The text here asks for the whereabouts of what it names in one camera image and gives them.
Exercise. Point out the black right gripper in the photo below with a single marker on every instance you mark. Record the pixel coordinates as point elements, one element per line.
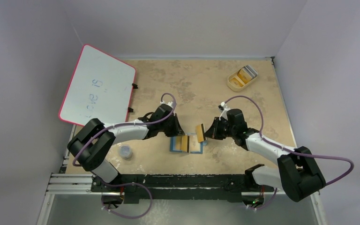
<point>215,129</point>

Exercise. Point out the stack of cards in tray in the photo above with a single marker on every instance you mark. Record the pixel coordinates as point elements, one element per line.
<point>246,74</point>

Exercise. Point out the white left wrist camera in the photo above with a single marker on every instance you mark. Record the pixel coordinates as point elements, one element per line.
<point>171,104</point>

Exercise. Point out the blue leather card holder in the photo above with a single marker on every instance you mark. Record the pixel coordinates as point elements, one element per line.
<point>194,146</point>

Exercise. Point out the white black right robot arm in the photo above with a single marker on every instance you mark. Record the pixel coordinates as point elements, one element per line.
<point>297,173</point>

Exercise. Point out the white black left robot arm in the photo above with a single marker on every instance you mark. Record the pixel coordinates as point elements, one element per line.
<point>92,143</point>

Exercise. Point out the cream oval card tray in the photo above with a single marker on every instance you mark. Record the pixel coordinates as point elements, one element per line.
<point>242,79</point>

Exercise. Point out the pink framed whiteboard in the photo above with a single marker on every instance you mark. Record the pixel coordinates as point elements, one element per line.
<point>101,87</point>

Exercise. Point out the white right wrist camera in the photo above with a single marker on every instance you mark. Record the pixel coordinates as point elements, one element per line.
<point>223,107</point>

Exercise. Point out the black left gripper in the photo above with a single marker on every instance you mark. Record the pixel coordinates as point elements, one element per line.
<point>176,131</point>

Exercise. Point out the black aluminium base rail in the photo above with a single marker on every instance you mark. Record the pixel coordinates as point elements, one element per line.
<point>131,188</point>

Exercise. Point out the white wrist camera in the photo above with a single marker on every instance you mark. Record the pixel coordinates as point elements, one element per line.
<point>223,107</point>
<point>171,104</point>

